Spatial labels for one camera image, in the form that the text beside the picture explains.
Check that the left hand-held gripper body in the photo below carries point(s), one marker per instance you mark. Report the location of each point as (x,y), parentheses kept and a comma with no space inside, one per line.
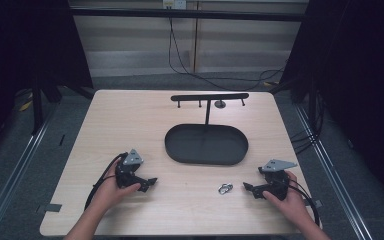
(126,173)

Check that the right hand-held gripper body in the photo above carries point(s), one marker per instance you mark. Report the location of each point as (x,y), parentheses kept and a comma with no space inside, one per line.
(276,185)

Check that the yellow floor tape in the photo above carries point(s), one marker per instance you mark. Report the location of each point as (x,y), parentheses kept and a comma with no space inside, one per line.
(25,106)

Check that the black horizontal frame bar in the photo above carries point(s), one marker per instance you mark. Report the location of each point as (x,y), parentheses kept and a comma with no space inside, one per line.
(186,14)

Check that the black hook stand with tray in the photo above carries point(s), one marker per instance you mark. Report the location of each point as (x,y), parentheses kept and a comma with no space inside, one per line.
(206,145)

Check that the grey tape piece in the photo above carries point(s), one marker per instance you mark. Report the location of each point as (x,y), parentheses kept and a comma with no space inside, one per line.
(49,208)
(315,203)

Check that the metal floor rail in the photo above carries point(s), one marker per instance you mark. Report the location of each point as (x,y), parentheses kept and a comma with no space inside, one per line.
(11,176)
(333,180)

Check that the black curtain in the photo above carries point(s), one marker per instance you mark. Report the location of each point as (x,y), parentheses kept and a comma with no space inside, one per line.
(23,46)
(356,66)

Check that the white wall socket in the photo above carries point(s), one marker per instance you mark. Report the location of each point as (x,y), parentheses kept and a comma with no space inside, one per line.
(175,4)

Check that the person's left hand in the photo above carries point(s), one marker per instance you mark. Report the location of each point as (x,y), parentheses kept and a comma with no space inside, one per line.
(108,195)

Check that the person's right hand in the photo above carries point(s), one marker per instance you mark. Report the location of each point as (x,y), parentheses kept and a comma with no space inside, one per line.
(291,203)

